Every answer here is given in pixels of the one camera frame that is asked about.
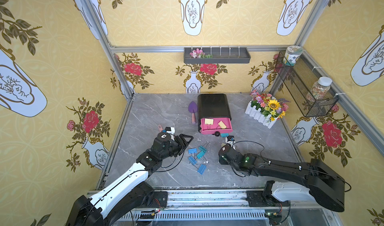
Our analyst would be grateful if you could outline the flower planter white fence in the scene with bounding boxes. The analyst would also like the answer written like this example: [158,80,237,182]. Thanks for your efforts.
[245,90,289,129]

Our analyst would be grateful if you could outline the blue binder clip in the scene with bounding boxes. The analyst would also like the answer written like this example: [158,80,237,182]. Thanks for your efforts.
[188,156,197,165]
[188,148,198,154]
[197,164,207,175]

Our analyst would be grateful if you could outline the blue binder clip lower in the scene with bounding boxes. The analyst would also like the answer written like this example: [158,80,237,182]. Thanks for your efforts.
[197,164,207,175]

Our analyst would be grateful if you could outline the jar with green label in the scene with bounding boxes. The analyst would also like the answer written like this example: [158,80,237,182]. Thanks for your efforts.
[282,45,303,66]

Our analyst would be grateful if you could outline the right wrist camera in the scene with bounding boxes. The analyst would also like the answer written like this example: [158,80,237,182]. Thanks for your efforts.
[226,135,236,149]

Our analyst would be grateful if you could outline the blue binder clip middle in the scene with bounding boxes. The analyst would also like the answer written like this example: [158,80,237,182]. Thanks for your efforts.
[188,156,197,165]

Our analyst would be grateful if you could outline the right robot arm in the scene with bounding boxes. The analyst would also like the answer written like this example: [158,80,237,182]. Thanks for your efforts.
[219,143,347,213]

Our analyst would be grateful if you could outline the black pink drawer cabinet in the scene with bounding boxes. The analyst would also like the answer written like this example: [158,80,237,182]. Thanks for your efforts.
[198,93,233,136]

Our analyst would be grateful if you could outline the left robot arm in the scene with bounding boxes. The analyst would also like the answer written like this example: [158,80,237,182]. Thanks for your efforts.
[66,132,194,226]

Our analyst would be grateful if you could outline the blue binder clip upper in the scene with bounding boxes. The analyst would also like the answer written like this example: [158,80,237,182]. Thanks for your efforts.
[188,148,198,154]

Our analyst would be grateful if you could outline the clear jar white lid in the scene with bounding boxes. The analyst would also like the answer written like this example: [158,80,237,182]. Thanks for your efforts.
[306,77,333,102]

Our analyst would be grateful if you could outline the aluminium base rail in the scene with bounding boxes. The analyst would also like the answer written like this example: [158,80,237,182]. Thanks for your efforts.
[107,189,342,226]

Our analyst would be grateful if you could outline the pink flowers on shelf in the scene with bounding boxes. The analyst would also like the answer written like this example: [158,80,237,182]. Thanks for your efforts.
[190,48,213,58]

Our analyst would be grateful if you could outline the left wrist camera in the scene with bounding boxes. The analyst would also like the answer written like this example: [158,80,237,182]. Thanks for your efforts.
[163,127,175,140]

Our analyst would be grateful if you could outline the purple toy shovel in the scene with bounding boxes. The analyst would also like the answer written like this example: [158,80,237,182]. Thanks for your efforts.
[188,101,198,124]

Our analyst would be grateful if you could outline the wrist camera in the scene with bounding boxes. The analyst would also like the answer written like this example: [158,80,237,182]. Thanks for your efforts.
[163,127,175,140]
[226,135,236,149]

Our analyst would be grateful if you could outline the yellow binder clip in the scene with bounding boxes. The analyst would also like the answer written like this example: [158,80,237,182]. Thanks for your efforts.
[204,118,214,125]
[218,121,227,129]

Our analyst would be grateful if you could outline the black wire basket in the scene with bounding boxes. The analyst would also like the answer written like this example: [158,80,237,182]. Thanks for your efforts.
[276,51,339,117]

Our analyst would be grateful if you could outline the grey wall shelf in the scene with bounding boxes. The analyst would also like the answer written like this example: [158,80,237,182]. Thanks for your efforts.
[184,46,251,64]

